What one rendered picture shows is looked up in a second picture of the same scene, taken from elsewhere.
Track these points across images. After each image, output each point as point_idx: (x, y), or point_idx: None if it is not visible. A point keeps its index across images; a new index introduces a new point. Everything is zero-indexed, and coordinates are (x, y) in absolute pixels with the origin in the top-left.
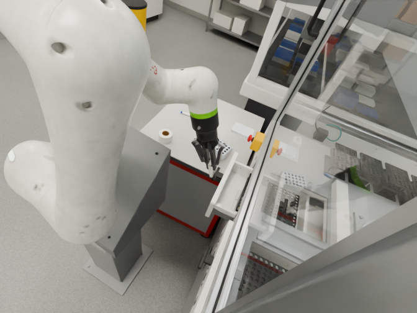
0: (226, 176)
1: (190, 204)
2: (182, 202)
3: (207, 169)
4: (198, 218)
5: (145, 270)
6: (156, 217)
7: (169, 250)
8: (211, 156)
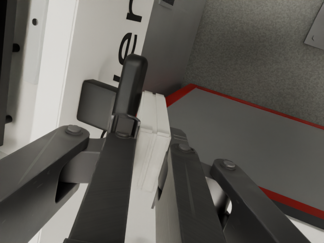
0: (42, 84)
1: (238, 123)
2: (262, 129)
3: (178, 128)
4: (214, 104)
5: (312, 1)
6: (309, 117)
7: (266, 50)
8: (115, 189)
